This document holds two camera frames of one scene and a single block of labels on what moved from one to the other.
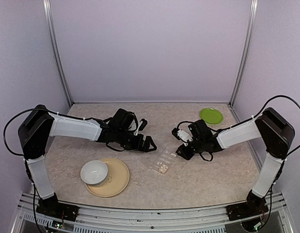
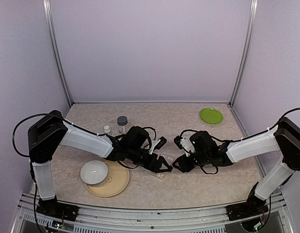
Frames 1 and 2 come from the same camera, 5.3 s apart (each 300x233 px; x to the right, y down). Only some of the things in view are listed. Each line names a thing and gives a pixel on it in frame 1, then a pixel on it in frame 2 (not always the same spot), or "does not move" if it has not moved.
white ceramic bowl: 94,173 does not move
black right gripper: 185,154 -> 185,167
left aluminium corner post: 56,51 does not move
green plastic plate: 211,115 does not move
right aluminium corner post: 246,51 does not move
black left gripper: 145,148 -> 157,165
